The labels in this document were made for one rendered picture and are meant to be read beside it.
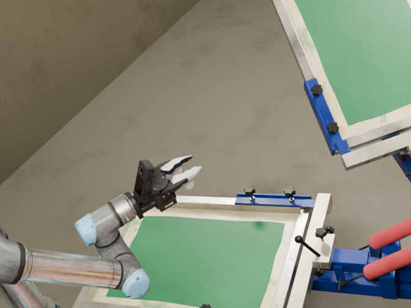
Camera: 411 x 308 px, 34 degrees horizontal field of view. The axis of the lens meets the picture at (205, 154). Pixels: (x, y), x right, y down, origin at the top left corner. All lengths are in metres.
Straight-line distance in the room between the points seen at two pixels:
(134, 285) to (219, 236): 0.94
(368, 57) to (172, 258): 1.09
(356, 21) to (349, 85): 0.28
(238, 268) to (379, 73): 0.92
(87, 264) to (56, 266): 0.08
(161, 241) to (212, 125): 2.15
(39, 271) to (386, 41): 1.70
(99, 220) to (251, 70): 3.52
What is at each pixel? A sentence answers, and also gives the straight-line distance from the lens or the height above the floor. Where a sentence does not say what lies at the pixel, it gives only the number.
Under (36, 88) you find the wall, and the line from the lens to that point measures 5.15.
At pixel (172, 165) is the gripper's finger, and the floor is 1.68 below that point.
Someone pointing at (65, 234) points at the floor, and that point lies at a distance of 4.44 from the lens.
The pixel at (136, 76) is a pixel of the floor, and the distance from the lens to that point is 5.59.
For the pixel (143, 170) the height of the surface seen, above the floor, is 1.75.
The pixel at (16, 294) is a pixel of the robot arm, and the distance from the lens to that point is 1.81.
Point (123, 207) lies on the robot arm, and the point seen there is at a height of 1.68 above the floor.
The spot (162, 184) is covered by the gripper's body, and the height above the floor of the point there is 1.68.
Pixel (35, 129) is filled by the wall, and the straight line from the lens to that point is 5.21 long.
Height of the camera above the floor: 2.82
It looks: 39 degrees down
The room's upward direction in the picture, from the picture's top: 20 degrees counter-clockwise
